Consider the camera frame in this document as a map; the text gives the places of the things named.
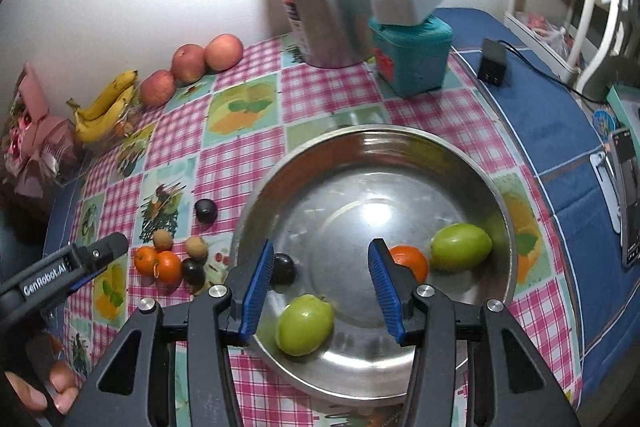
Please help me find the black smartphone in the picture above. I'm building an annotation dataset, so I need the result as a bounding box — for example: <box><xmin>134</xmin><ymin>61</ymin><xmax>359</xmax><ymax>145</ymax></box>
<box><xmin>607</xmin><ymin>127</ymin><xmax>640</xmax><ymax>270</ymax></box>

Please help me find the pink checked printed tablecloth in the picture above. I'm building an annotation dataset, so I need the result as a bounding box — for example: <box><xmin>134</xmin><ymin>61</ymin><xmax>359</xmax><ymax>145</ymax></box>
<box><xmin>42</xmin><ymin>32</ymin><xmax>583</xmax><ymax>427</ymax></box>

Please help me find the green jujube fruit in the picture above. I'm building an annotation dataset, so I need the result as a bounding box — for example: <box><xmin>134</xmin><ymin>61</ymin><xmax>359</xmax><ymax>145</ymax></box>
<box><xmin>430</xmin><ymin>223</ymin><xmax>493</xmax><ymax>271</ymax></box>
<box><xmin>275</xmin><ymin>293</ymin><xmax>335</xmax><ymax>356</ymax></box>

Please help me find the red apple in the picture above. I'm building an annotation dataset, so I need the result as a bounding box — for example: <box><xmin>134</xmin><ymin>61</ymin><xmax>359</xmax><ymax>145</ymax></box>
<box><xmin>171</xmin><ymin>43</ymin><xmax>207</xmax><ymax>85</ymax></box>
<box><xmin>139</xmin><ymin>70</ymin><xmax>177</xmax><ymax>108</ymax></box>
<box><xmin>205</xmin><ymin>34</ymin><xmax>244</xmax><ymax>72</ymax></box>

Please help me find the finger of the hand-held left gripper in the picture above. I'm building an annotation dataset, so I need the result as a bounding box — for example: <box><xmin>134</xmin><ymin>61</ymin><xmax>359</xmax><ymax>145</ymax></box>
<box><xmin>74</xmin><ymin>232</ymin><xmax>130</xmax><ymax>269</ymax></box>
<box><xmin>67</xmin><ymin>264</ymin><xmax>112</xmax><ymax>295</ymax></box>

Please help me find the stainless steel basin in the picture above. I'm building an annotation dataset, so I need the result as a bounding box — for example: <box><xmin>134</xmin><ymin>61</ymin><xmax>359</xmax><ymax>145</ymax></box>
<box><xmin>229</xmin><ymin>125</ymin><xmax>518</xmax><ymax>403</ymax></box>

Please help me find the person's left hand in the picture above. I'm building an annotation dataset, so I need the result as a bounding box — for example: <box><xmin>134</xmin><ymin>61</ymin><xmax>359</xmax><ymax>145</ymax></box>
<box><xmin>4</xmin><ymin>359</ymin><xmax>81</xmax><ymax>413</ymax></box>

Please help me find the black power adapter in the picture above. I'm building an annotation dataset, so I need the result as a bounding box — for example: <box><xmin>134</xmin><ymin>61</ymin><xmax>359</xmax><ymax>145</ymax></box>
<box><xmin>476</xmin><ymin>38</ymin><xmax>508</xmax><ymax>88</ymax></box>

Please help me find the yellow banana bunch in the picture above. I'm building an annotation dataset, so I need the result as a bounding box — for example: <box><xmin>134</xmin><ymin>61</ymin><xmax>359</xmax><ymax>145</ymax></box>
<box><xmin>66</xmin><ymin>69</ymin><xmax>139</xmax><ymax>144</ymax></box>

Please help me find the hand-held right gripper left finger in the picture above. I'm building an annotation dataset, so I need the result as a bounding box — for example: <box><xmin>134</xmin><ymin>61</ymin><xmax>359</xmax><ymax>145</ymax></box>
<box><xmin>72</xmin><ymin>239</ymin><xmax>276</xmax><ymax>427</ymax></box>

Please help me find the orange mandarin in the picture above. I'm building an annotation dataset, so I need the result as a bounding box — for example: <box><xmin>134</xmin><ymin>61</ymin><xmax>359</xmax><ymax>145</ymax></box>
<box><xmin>389</xmin><ymin>245</ymin><xmax>430</xmax><ymax>284</ymax></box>
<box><xmin>156</xmin><ymin>252</ymin><xmax>183</xmax><ymax>283</ymax></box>
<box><xmin>133</xmin><ymin>246</ymin><xmax>160</xmax><ymax>275</ymax></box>

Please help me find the pink flower bouquet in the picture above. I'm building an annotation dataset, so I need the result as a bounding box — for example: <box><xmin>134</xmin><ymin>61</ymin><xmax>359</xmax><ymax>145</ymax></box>
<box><xmin>2</xmin><ymin>62</ymin><xmax>83</xmax><ymax>200</ymax></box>

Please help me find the clear plastic bag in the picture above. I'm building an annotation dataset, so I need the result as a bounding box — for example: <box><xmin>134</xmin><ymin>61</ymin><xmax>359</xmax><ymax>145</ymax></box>
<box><xmin>515</xmin><ymin>11</ymin><xmax>571</xmax><ymax>60</ymax></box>

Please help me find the teal box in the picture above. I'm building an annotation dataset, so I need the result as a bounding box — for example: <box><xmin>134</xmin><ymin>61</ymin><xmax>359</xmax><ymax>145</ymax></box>
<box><xmin>368</xmin><ymin>14</ymin><xmax>454</xmax><ymax>99</ymax></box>

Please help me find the black cable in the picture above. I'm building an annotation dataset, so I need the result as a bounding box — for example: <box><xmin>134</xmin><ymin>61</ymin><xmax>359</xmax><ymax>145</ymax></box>
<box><xmin>502</xmin><ymin>42</ymin><xmax>608</xmax><ymax>105</ymax></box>

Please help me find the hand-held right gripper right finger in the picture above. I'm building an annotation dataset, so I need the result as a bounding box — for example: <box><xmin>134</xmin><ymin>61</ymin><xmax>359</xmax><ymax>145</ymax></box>
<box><xmin>367</xmin><ymin>238</ymin><xmax>583</xmax><ymax>427</ymax></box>

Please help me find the white phone stand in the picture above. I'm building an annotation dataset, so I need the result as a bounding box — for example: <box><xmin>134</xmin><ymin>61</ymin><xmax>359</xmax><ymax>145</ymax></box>
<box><xmin>590</xmin><ymin>152</ymin><xmax>623</xmax><ymax>233</ymax></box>

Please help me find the small teal carton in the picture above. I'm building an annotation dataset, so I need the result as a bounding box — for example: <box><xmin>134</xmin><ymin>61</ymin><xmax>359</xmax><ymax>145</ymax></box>
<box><xmin>606</xmin><ymin>84</ymin><xmax>640</xmax><ymax>132</ymax></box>

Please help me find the dark purple plum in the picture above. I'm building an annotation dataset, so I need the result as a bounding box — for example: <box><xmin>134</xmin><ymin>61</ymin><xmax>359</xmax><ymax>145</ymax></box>
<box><xmin>194</xmin><ymin>198</ymin><xmax>219</xmax><ymax>224</ymax></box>
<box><xmin>180</xmin><ymin>258</ymin><xmax>206</xmax><ymax>287</ymax></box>
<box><xmin>272</xmin><ymin>253</ymin><xmax>297</xmax><ymax>293</ymax></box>

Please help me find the blue quilted cloth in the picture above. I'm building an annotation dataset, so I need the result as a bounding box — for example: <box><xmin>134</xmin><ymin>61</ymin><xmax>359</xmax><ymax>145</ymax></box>
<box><xmin>42</xmin><ymin>7</ymin><xmax>640</xmax><ymax>408</ymax></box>

